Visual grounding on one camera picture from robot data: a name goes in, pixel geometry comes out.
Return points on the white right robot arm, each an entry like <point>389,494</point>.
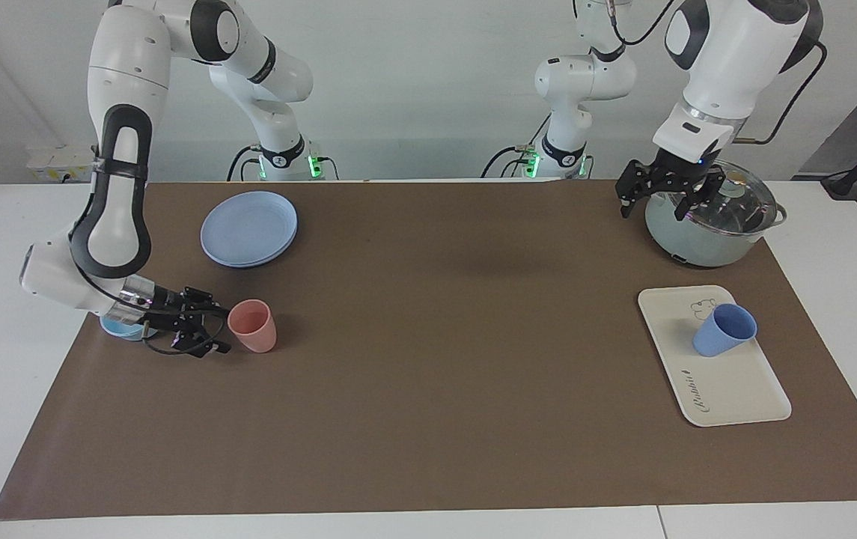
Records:
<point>121,75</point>

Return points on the white wall socket box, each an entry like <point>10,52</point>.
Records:
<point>61,165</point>

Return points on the cream rabbit print tray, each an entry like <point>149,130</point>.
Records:
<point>735,382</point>

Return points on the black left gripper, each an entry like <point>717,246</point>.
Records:
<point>675,176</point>

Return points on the brown table mat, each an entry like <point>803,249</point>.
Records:
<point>435,374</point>

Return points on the glass pot lid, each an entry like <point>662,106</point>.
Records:
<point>742,202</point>

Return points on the pink plastic cup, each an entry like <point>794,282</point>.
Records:
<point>254,329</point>

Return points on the blue plastic cup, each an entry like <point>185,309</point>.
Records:
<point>720,333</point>

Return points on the light blue bowl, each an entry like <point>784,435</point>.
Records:
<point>117,328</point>

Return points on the light blue plate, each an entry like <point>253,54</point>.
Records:
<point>248,228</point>

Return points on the pale green cooking pot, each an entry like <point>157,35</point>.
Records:
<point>690,243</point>

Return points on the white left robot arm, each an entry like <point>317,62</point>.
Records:
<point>727,60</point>

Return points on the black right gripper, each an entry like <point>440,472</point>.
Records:
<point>168,308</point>

